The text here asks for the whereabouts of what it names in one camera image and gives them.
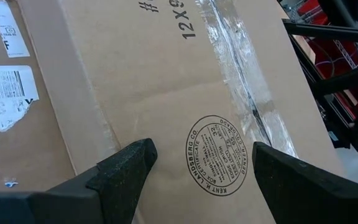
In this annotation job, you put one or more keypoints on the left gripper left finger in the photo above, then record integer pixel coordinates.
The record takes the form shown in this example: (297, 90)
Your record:
(73, 202)

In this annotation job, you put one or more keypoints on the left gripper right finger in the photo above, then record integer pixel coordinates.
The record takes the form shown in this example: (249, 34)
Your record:
(306, 199)

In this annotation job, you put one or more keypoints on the taped brown cardboard box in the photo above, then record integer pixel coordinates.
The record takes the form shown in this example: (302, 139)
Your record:
(151, 77)

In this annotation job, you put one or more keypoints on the shelf with red bins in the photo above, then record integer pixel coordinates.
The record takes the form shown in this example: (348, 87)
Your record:
(340, 59)

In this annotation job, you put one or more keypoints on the black aluminium rig frame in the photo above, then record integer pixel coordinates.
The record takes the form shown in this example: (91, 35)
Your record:
(322, 29)

